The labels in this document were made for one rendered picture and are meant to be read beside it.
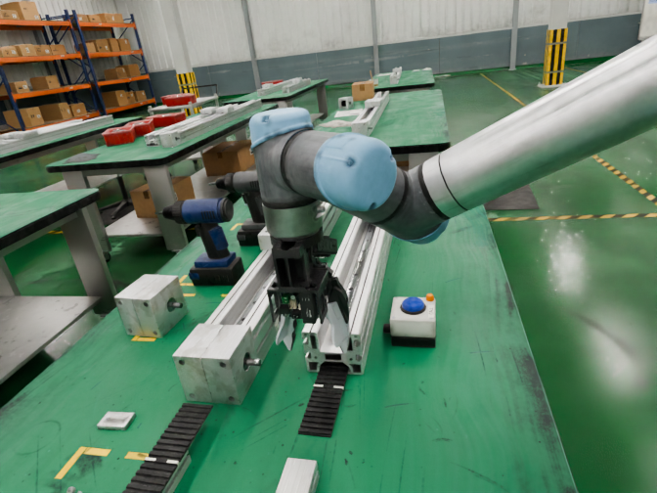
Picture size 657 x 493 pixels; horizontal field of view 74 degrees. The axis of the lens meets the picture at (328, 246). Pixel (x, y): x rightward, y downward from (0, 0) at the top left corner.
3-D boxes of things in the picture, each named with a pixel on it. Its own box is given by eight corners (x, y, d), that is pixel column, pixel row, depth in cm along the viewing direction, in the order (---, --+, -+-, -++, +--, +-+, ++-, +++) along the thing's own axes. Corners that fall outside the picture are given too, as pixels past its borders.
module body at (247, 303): (260, 368, 80) (251, 330, 76) (210, 365, 82) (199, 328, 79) (342, 211, 150) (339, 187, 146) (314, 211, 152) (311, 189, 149)
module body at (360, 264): (363, 375, 75) (359, 334, 72) (307, 371, 77) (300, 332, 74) (398, 209, 145) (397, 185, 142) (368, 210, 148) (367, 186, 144)
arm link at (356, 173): (428, 167, 48) (360, 156, 56) (364, 120, 40) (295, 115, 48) (401, 234, 48) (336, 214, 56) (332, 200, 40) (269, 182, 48)
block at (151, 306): (171, 339, 91) (158, 300, 87) (127, 335, 95) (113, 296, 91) (197, 312, 100) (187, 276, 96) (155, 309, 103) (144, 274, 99)
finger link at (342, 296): (328, 330, 65) (301, 282, 63) (330, 323, 67) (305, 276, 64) (356, 322, 64) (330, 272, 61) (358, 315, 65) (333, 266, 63)
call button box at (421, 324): (435, 348, 79) (435, 319, 77) (381, 345, 81) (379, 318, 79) (435, 323, 86) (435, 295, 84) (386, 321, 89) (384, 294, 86)
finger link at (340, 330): (336, 373, 63) (308, 322, 60) (344, 347, 68) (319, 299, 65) (356, 369, 62) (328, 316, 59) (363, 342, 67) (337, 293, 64)
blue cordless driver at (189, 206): (239, 287, 109) (220, 203, 100) (167, 287, 113) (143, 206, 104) (249, 272, 116) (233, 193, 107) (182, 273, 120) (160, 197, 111)
